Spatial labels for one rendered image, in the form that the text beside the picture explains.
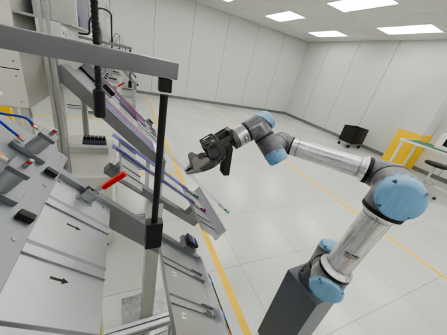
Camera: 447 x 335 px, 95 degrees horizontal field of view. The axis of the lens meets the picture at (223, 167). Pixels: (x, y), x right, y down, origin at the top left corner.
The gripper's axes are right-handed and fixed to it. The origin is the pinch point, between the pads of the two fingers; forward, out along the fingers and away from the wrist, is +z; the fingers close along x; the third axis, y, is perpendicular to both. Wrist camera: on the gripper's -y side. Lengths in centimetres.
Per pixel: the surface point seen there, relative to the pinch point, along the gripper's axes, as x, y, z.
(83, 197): 16.1, 19.7, 22.3
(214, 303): 31.2, -23.8, 13.9
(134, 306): -16, -73, 69
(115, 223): 13.3, 7.2, 23.6
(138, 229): 13.5, 1.4, 20.7
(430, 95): -188, -291, -550
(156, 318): 9, -52, 46
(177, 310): 35.1, -7.2, 18.6
